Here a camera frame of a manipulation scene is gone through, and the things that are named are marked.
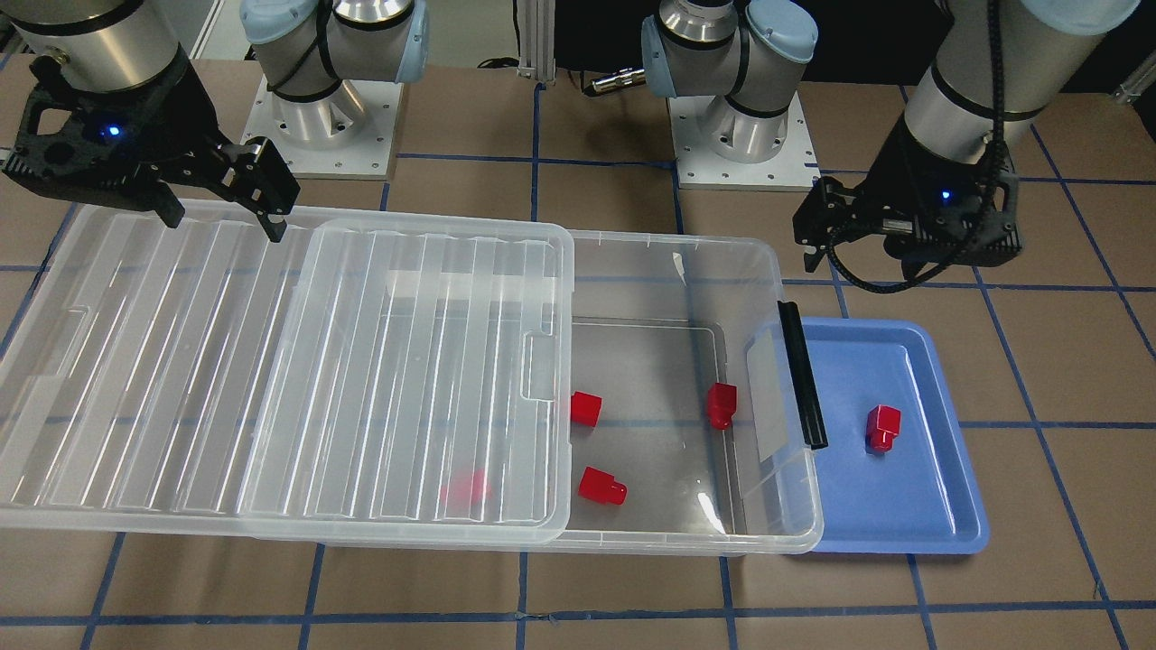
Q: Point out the clear plastic box lid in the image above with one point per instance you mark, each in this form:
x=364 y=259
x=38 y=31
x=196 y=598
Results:
x=136 y=385

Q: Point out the clear plastic storage box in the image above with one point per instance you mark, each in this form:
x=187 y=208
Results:
x=686 y=397

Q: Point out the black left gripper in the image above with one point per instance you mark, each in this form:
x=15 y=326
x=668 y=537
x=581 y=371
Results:
x=891 y=178

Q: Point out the blue plastic tray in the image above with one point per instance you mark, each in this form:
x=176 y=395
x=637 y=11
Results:
x=923 y=496

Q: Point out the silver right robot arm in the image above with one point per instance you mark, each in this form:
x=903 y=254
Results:
x=306 y=48

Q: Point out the black box latch handle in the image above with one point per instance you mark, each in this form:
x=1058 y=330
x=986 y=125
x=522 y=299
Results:
x=799 y=363

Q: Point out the red block by latch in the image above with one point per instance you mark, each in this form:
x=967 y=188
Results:
x=721 y=405

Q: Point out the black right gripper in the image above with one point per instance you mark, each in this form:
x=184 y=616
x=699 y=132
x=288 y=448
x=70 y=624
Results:
x=177 y=116

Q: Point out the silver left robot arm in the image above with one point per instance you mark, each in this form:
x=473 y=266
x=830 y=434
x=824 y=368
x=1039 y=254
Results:
x=983 y=71

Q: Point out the red block front centre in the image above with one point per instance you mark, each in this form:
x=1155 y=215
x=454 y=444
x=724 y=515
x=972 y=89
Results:
x=601 y=487

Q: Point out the red block moved to tray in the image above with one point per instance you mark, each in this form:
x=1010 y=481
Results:
x=882 y=429

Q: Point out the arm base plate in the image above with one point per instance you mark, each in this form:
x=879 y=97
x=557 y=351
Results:
x=349 y=135
x=718 y=148

